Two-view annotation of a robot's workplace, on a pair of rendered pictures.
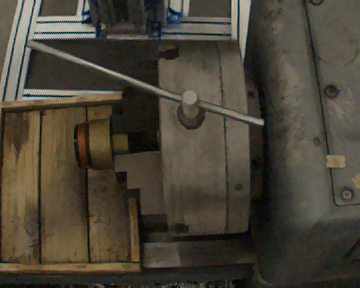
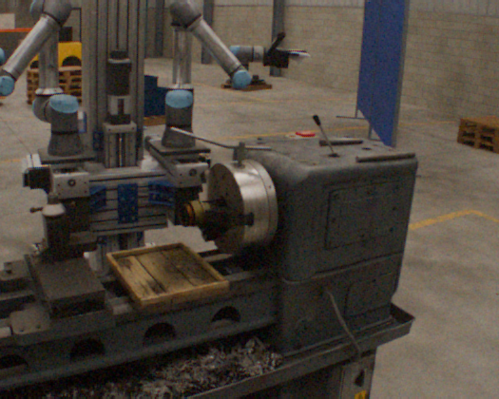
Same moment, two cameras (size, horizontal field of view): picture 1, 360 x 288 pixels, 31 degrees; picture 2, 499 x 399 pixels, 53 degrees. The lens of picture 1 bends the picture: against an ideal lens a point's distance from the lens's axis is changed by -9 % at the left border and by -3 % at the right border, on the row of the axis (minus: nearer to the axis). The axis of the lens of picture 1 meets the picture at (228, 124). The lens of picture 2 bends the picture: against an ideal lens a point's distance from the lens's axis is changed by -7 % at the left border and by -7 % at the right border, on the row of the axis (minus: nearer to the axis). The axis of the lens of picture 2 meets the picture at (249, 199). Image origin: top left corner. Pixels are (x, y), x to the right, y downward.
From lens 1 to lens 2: 1.41 m
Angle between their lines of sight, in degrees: 49
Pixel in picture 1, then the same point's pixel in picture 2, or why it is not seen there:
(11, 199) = (136, 281)
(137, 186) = (222, 211)
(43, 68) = not seen: hidden behind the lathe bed
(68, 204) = (172, 276)
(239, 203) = (272, 196)
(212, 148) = (253, 173)
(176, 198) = (246, 194)
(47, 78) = not seen: hidden behind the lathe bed
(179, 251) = (241, 282)
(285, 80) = (267, 157)
